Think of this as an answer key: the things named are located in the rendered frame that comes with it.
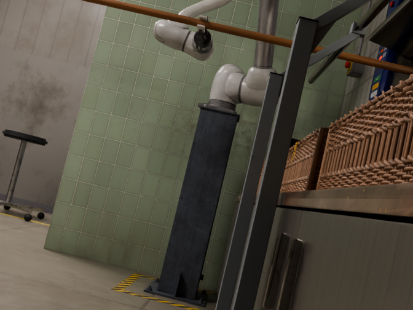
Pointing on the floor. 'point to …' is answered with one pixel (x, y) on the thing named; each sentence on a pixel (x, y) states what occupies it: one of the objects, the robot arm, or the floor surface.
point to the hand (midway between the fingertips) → (201, 24)
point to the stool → (18, 173)
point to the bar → (279, 148)
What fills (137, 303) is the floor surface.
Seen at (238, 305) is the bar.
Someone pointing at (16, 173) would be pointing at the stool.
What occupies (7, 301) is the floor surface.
